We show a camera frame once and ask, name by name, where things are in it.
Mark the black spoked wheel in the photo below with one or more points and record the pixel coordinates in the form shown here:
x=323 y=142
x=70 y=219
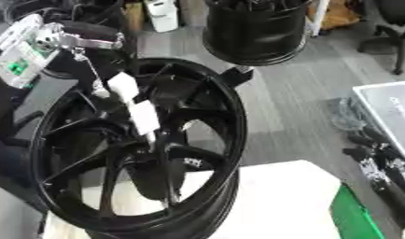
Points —
x=225 y=124

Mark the black mechanical parts pile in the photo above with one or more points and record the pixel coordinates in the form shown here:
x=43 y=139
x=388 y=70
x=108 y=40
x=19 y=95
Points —
x=382 y=174

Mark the tan cardboard box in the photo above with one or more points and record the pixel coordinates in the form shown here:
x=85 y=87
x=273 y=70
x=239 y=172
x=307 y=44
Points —
x=134 y=15

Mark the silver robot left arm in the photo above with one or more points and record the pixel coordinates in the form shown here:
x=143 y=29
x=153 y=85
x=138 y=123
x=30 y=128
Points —
x=26 y=51

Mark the tan bag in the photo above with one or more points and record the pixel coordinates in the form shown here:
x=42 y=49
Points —
x=339 y=14

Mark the black wheel rim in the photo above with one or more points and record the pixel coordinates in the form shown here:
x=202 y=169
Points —
x=255 y=34

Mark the white box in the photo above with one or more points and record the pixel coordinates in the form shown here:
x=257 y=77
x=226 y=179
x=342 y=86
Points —
x=162 y=15

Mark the white plastic bin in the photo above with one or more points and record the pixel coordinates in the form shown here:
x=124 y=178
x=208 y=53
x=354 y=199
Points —
x=388 y=109

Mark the green box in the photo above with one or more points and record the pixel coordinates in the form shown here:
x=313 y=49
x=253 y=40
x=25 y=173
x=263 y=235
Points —
x=353 y=214

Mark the black office chair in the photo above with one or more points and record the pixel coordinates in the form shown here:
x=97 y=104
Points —
x=395 y=28

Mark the black wheel stand bracket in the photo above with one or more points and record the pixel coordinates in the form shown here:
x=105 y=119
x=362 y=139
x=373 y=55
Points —
x=237 y=75

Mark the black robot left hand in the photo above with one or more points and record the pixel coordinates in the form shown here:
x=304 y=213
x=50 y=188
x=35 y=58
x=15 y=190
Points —
x=97 y=63

